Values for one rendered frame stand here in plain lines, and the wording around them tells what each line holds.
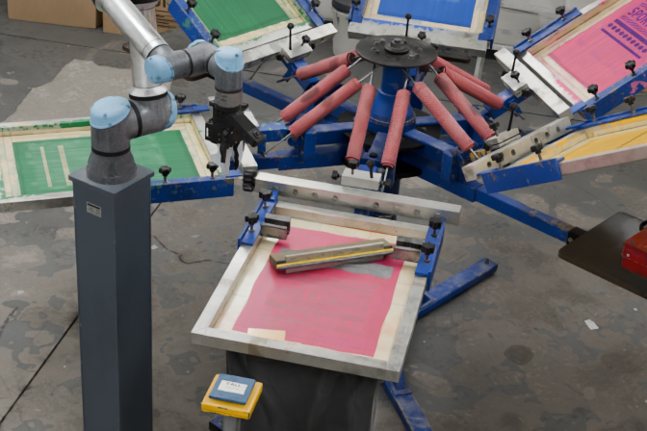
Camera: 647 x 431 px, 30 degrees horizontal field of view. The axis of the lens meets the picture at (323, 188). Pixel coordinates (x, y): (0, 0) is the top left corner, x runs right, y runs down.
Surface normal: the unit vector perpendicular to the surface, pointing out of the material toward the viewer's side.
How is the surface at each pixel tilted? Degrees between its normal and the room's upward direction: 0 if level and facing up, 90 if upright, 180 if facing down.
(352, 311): 0
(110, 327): 90
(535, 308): 0
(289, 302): 0
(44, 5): 91
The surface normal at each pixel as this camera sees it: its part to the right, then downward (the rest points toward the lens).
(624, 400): 0.06, -0.87
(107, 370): -0.54, 0.38
